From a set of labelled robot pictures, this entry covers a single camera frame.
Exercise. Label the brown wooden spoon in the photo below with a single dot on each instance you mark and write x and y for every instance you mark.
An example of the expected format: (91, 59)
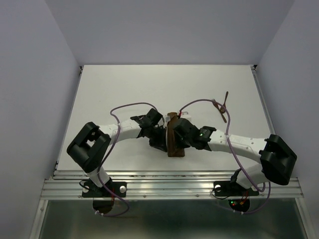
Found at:
(223, 108)

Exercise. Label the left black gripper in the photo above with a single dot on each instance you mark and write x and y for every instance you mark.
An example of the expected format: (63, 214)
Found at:
(160, 143)

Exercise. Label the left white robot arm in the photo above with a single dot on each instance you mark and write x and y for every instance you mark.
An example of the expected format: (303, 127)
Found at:
(89, 147)

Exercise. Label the brown wooden fork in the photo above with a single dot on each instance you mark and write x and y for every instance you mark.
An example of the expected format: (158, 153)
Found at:
(219, 109)

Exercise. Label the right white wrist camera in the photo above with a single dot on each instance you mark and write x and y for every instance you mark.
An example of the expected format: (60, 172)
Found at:
(185, 115)

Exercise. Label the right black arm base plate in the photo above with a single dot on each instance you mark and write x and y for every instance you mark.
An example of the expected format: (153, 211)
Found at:
(228, 189)

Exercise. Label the aluminium front rail frame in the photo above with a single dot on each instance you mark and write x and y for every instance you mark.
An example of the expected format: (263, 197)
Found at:
(169, 205)

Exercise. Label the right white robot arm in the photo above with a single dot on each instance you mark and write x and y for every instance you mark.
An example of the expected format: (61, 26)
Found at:
(274, 159)

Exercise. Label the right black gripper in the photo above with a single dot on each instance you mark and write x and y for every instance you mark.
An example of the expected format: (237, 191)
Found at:
(183, 145)

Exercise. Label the brown cloth napkin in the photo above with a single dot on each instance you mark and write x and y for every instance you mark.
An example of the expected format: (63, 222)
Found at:
(172, 149)

